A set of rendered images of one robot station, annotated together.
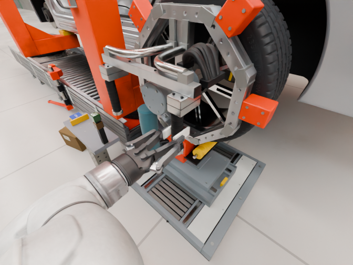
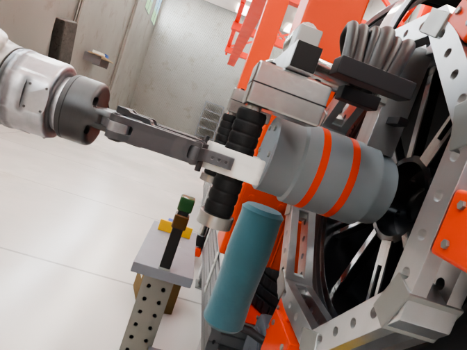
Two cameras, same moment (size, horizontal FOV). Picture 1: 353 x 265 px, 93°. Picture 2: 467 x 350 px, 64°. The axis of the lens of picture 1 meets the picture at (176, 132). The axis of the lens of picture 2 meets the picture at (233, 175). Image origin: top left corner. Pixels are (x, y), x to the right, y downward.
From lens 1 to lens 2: 0.43 m
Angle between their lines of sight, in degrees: 51
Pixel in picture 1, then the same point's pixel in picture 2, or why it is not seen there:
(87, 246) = not seen: outside the picture
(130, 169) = (81, 86)
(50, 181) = (54, 302)
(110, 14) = not seen: hidden behind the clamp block
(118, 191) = (29, 85)
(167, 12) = not seen: hidden behind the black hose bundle
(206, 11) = (437, 12)
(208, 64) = (371, 44)
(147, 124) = (239, 237)
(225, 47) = (452, 61)
